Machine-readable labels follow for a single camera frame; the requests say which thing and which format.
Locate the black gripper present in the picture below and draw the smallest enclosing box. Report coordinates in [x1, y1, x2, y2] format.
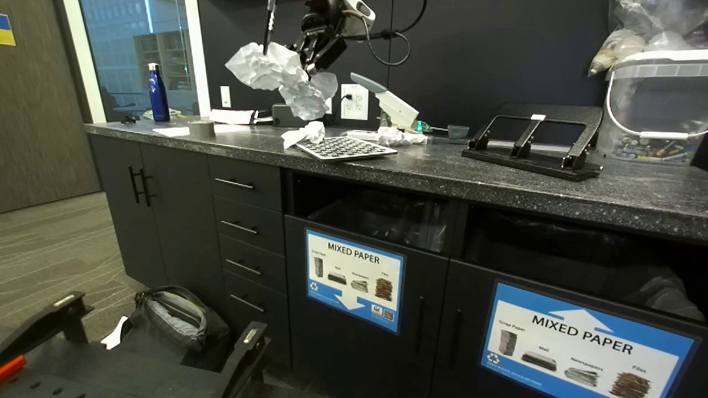
[295, 0, 351, 75]

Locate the black recycling bin cabinet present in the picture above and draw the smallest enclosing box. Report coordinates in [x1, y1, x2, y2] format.
[282, 212, 453, 398]
[428, 257, 708, 398]

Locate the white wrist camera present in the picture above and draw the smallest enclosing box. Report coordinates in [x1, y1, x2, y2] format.
[342, 0, 377, 24]

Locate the blue yellow flag sticker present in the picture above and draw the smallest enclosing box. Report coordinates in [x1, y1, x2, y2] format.
[0, 12, 17, 49]

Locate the black cabinet drawer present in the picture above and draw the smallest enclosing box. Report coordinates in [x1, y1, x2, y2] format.
[218, 273, 294, 372]
[210, 198, 288, 257]
[207, 154, 284, 217]
[214, 235, 290, 294]

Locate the clear plastic container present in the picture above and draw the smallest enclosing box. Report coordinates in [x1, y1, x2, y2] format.
[604, 46, 708, 167]

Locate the black cabinet door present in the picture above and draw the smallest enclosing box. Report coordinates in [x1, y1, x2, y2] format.
[136, 141, 224, 306]
[88, 135, 146, 285]

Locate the black power adapter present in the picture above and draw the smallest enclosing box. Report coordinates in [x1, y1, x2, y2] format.
[270, 101, 308, 128]

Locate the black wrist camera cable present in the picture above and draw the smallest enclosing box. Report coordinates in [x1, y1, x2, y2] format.
[362, 0, 430, 72]

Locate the flat white paper sheet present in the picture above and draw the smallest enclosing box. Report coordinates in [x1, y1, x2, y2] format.
[149, 122, 195, 140]

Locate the black plastic bin liner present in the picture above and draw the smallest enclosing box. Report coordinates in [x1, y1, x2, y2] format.
[308, 193, 453, 257]
[465, 208, 706, 324]

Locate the white wall outlet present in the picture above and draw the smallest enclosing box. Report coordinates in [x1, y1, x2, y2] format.
[335, 81, 371, 122]

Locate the black cable with metal connector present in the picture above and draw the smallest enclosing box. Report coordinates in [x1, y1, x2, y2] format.
[261, 0, 276, 58]

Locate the blue label with up arrow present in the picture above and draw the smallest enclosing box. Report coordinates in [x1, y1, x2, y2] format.
[480, 278, 701, 398]

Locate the white power strip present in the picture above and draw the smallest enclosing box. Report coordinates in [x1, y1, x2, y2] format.
[207, 108, 261, 128]

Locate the clear plastic bag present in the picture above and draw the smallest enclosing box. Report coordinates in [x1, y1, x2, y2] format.
[586, 0, 708, 77]

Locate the white window frame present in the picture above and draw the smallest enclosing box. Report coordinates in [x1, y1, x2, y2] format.
[62, 0, 216, 126]

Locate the grey black backpack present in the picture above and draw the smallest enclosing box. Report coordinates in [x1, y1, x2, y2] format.
[133, 284, 231, 365]

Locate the blue water bottle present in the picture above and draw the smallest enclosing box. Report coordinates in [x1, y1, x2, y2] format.
[146, 59, 172, 124]

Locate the orange handled black clamp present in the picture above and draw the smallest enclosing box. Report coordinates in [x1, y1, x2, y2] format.
[0, 289, 91, 388]

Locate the blue label with down arrow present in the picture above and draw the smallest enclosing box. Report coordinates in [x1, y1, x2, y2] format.
[303, 229, 407, 336]

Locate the small grey box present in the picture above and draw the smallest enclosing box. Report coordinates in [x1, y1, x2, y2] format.
[442, 122, 470, 141]

